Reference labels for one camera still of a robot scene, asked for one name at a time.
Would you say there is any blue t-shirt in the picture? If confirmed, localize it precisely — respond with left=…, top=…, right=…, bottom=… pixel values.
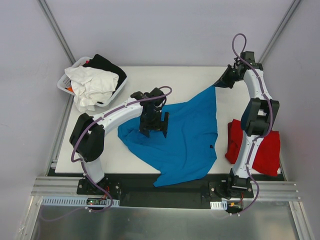
left=117, top=86, right=218, bottom=187

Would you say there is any red t-shirt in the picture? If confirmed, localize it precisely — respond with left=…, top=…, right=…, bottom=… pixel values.
left=225, top=119, right=281, bottom=177

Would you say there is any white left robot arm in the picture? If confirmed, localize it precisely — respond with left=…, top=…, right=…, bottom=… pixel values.
left=69, top=86, right=172, bottom=195

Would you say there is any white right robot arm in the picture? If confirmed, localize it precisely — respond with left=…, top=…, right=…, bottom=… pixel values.
left=212, top=51, right=280, bottom=200

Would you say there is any white laundry basket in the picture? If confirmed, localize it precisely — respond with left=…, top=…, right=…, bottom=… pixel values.
left=57, top=54, right=128, bottom=113

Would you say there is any white t-shirt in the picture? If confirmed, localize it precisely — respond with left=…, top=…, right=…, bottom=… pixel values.
left=64, top=66, right=119, bottom=113

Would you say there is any black t-shirt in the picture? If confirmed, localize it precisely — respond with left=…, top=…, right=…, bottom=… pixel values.
left=83, top=54, right=127, bottom=107

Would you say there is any aluminium frame post right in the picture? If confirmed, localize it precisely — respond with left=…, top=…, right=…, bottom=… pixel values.
left=258, top=0, right=303, bottom=67

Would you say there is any aluminium frame post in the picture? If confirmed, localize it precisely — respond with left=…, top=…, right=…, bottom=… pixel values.
left=37, top=0, right=76, bottom=64
left=258, top=0, right=303, bottom=67

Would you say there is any black robot base mount plate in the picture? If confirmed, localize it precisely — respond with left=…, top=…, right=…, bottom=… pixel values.
left=76, top=173, right=254, bottom=209

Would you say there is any white slotted cable duct right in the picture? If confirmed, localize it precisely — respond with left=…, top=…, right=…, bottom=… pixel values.
left=210, top=200, right=228, bottom=211

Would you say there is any white slotted cable duct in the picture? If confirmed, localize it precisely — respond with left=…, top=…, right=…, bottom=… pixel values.
left=210, top=200, right=228, bottom=211
left=41, top=196, right=111, bottom=208

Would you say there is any aluminium table edge rail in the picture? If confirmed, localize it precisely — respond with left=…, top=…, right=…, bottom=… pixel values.
left=32, top=174, right=302, bottom=202

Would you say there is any white slotted cable duct left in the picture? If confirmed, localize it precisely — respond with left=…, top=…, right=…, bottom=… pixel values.
left=41, top=196, right=111, bottom=208

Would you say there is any aluminium frame post left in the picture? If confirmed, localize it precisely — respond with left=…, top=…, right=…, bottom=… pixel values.
left=37, top=0, right=76, bottom=64

